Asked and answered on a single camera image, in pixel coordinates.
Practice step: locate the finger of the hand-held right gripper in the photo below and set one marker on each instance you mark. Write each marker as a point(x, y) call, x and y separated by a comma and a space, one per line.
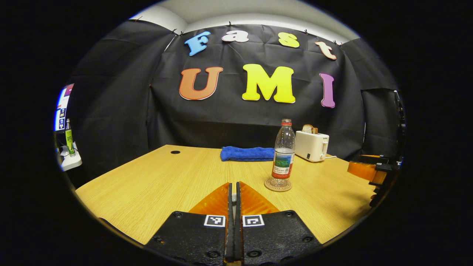
point(373, 159)
point(364, 170)

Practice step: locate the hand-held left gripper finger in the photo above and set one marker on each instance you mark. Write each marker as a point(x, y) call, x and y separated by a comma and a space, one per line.
point(229, 244)
point(238, 244)

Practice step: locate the white teacup lid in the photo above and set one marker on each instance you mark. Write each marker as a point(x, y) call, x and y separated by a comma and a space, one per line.
point(234, 198)

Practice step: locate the round brown coaster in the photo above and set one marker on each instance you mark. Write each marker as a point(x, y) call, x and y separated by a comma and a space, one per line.
point(268, 185)

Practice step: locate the clear plastic water bottle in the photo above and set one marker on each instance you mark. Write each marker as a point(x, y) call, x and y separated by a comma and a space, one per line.
point(283, 162)

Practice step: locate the green drink bottle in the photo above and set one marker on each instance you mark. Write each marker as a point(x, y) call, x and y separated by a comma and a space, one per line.
point(69, 140)

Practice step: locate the black tripod stand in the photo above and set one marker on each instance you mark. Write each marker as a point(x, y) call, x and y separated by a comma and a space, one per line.
point(400, 118)

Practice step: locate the white toaster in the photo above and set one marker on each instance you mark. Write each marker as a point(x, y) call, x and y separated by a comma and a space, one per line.
point(312, 146)

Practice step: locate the toast slice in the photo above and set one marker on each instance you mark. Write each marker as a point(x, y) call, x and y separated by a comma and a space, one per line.
point(309, 129)

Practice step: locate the blue towel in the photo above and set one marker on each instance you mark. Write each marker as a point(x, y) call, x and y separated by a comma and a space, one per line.
point(245, 153)

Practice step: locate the black backdrop cloth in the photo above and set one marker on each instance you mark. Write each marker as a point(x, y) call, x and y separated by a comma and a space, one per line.
point(129, 111)

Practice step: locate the white side table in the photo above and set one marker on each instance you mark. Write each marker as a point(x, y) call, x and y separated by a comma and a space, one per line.
point(72, 162)

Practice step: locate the computer monitor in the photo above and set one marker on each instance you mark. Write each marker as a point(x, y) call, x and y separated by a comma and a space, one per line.
point(61, 111)

